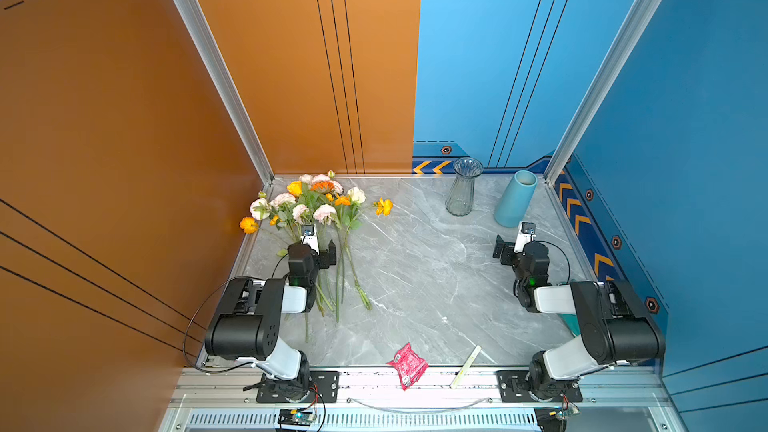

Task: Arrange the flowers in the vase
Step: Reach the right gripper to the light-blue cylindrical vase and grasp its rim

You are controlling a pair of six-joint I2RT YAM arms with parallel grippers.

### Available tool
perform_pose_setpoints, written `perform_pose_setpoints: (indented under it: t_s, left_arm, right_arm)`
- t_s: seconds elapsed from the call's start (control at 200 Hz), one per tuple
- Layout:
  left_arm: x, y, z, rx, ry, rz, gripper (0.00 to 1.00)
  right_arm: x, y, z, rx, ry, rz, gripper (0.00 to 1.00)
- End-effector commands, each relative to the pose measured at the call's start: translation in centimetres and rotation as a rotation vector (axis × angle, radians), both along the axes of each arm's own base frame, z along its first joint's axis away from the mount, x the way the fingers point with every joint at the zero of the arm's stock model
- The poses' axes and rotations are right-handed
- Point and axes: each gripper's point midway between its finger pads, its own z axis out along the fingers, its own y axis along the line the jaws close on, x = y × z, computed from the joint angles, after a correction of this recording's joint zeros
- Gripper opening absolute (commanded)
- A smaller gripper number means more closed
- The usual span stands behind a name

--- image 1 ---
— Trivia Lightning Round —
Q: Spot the pink ranunculus stem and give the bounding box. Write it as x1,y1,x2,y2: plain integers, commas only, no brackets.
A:
288,204,338,313

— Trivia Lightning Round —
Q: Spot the teal ceramic vase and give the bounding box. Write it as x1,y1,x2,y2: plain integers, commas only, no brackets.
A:
494,170,538,228

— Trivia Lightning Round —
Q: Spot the orange gerbera daisy stem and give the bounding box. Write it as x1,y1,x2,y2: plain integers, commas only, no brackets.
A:
307,176,337,237

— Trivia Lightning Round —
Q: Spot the yellow orange poppy stem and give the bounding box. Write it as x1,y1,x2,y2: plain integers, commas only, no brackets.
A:
335,196,393,311

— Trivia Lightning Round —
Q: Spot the white pink peony stem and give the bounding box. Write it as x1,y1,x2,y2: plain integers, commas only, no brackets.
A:
249,193,299,243

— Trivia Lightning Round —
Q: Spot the cream white rose stem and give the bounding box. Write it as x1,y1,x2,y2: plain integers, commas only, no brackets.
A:
335,187,371,311

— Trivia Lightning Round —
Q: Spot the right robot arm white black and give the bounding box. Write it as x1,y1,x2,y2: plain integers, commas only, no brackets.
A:
493,235,666,402

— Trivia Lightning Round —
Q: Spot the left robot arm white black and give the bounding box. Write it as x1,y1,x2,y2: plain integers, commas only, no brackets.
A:
204,242,337,403

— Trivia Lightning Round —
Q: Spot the clear glass vase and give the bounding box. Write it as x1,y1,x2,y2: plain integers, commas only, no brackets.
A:
445,157,484,217

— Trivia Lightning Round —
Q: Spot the pink rose spray stem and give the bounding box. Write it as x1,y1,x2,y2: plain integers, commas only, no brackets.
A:
269,174,345,238

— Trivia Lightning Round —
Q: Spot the pale wooden stick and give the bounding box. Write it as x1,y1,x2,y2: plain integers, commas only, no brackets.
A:
450,345,482,389

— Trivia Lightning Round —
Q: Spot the pink snack packet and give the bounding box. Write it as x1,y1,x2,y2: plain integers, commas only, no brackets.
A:
388,343,429,391

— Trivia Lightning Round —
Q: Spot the left green circuit board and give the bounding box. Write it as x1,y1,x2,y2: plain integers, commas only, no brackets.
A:
276,409,320,431

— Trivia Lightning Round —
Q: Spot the right circuit board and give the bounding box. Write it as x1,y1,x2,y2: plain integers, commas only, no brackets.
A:
535,405,581,432

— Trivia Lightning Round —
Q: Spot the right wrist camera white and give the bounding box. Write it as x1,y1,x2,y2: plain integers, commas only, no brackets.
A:
513,221,536,253

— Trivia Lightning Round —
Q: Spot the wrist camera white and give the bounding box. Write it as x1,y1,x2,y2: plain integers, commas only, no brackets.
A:
513,221,536,253
300,224,320,253

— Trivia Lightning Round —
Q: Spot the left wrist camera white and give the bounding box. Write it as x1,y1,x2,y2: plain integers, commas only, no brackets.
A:
300,224,320,253

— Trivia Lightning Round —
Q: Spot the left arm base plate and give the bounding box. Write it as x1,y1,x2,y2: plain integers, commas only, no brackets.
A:
256,369,340,404

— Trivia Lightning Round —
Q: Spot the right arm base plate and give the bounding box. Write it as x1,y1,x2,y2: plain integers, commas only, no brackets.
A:
495,369,583,403

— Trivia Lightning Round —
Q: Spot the aluminium front rail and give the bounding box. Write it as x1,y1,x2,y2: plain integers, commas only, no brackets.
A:
159,366,687,431

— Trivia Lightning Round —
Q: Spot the right aluminium corner post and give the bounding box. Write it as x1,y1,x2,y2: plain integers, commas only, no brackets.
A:
543,0,663,186

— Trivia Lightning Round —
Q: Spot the aluminium corner post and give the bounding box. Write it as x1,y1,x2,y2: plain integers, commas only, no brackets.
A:
173,0,274,188
543,0,663,186

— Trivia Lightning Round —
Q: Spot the left aluminium corner post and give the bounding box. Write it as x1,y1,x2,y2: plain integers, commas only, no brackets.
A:
173,0,274,188

